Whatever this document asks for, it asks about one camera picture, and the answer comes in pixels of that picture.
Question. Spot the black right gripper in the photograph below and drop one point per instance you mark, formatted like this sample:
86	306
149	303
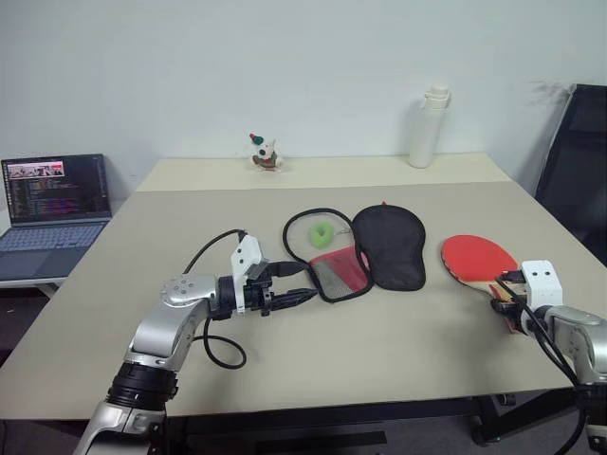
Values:
518	296

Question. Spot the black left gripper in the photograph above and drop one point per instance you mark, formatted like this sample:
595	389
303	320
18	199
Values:
260	296

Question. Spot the red table tennis paddle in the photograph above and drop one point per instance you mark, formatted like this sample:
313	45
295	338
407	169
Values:
474	258

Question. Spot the green fluffy pompom charm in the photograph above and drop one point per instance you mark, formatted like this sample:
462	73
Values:
321	235

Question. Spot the black paddle case red mesh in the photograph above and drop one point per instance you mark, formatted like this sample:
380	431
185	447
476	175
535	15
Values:
391	246

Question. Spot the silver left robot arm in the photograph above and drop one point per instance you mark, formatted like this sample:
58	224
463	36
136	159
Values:
161	327

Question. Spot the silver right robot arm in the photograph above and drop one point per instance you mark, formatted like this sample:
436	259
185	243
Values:
576	336

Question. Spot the white plush dog figurine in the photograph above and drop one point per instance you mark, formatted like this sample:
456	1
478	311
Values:
264	154

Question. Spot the black office chair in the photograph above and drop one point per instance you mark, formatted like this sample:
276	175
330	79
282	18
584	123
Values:
578	175

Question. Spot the white water bottle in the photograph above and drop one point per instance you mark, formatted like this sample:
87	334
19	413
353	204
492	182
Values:
427	132

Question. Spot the grey open laptop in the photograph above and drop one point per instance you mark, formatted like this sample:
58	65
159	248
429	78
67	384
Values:
52	208

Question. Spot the white side desk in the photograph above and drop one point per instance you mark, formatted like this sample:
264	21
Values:
28	283

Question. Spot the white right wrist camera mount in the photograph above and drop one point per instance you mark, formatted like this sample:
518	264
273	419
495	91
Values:
543	282

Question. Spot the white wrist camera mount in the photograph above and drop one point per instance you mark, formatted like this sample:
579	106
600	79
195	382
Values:
246	253
543	282

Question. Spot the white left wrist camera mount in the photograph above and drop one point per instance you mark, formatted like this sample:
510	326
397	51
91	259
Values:
246	253

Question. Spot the black table frame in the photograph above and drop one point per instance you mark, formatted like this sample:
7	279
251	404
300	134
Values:
332	429

